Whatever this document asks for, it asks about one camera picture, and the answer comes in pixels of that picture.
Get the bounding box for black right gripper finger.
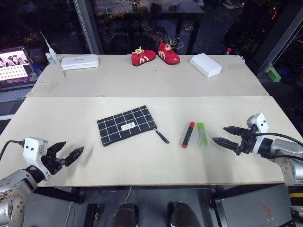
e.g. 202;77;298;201
211;137;239;150
223;126;243;136

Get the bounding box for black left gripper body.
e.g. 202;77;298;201
41;151;66;176

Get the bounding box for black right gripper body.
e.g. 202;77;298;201
235;123;258;156

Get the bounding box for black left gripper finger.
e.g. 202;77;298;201
63;146;85;167
47;141;67;153

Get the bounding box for black grid pencil pouch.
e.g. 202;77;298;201
97;105;170;147

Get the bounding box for white flat rectangular case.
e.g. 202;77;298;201
60;55;100;70

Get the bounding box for green highlighter pen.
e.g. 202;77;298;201
196;122;210;149

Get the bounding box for red and black pen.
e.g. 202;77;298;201
181;121;196;149

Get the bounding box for green block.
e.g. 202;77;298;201
265;67;282;83

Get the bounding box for white cardboard box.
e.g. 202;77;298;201
189;53;223;79

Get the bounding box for dark rounded foot shape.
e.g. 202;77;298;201
167;201;202;227
110;202;140;227

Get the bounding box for white nozzle bottle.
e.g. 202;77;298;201
39;31;60;65

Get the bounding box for red baby shoe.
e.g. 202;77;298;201
158;42;181;65
131;46;157;67

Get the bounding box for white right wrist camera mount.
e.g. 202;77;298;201
246;113;269;157

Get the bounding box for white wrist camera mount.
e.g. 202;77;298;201
246;113;269;157
23;137;52;181

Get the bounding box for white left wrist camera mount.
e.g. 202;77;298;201
23;137;52;181

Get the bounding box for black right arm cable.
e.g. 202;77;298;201
255;132;303;145

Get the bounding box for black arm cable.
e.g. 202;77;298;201
0;140;26;161
255;132;303;145

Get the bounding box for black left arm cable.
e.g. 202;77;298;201
0;140;26;161

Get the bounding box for grey metal base plate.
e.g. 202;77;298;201
210;183;294;227

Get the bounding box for white hanging cable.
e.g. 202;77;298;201
125;185;133;204

